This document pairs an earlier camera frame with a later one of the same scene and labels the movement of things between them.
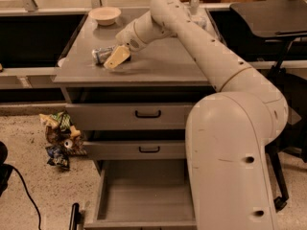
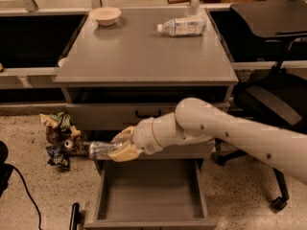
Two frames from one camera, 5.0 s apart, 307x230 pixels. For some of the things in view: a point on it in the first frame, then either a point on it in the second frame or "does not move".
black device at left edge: [5, 169] does not move
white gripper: [129, 37] -> [143, 135]
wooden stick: [184, 0] does not move
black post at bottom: [76, 217] does not move
